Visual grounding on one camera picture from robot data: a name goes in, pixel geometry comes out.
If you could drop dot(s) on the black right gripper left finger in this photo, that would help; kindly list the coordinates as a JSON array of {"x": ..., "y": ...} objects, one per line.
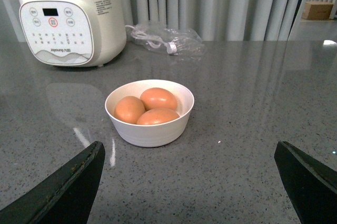
[{"x": 66, "y": 196}]

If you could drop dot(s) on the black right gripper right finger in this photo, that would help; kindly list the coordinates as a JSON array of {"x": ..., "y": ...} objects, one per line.
[{"x": 310, "y": 185}]

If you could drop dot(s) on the brown egg in bowl left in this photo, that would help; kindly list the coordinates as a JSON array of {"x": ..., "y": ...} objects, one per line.
[{"x": 129, "y": 109}]

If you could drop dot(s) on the brown egg in bowl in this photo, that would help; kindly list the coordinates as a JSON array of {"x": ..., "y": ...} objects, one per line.
[
  {"x": 129, "y": 109},
  {"x": 157, "y": 116},
  {"x": 157, "y": 97}
]

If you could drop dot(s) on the brown egg in bowl front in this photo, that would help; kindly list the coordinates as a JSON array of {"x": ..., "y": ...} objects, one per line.
[{"x": 157, "y": 116}]

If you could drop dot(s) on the brown egg in bowl back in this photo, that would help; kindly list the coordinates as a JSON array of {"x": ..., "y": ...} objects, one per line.
[{"x": 157, "y": 97}]

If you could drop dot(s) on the brown cardboard box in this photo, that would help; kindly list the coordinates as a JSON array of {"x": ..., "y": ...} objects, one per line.
[{"x": 315, "y": 10}]

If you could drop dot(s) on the white round bowl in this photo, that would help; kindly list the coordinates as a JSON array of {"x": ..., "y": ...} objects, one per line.
[{"x": 151, "y": 135}]

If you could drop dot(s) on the white Joyoung soymilk maker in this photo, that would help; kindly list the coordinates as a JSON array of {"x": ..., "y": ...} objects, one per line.
[{"x": 73, "y": 33}]

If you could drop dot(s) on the clear plastic bag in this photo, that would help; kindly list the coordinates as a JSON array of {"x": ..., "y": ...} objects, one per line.
[{"x": 157, "y": 37}]

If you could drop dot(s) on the grey curtain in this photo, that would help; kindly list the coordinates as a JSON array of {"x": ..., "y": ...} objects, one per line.
[{"x": 220, "y": 20}]

